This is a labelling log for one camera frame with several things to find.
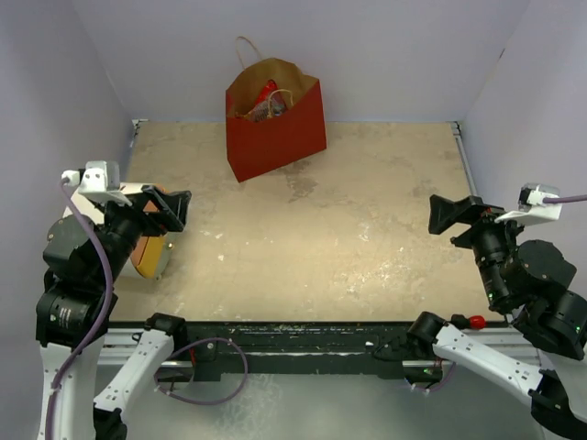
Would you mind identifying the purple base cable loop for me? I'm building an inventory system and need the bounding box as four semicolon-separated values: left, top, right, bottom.
152;337;249;406

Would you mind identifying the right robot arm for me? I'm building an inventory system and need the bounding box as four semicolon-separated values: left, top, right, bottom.
407;185;586;439

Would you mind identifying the red paper bag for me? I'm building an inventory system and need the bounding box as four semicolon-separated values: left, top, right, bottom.
225;36;327;182

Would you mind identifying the red snack packet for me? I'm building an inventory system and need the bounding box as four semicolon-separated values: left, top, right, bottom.
245;80;294;122

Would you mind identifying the aluminium table frame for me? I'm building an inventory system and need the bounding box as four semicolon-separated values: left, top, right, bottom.
449;121;478;195

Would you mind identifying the white paper roll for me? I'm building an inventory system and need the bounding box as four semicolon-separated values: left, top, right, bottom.
71;182;147;225

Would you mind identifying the red emergency stop button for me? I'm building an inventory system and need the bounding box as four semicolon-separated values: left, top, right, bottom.
450;314;487;330

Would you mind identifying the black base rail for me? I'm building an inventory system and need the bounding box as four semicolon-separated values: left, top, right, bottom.
176;321;449;383

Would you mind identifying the yellow roll holder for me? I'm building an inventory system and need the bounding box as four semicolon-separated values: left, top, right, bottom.
128;235;174;280

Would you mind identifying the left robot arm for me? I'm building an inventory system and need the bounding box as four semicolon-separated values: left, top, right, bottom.
36;185;192;439

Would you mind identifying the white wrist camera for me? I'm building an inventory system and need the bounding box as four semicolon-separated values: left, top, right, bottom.
494;183;562;226
61;160;131;205

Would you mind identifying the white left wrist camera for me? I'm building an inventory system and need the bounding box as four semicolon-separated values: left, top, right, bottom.
61;160;131;205

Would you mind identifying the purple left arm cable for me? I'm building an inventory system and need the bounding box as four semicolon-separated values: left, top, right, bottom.
43;178;115;440

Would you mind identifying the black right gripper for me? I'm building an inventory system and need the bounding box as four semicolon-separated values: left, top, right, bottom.
426;192;536;303

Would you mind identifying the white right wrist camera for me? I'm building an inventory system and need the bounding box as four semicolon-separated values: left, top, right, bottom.
494;183;562;226

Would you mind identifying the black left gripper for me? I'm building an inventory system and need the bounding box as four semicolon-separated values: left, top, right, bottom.
94;182;191;283

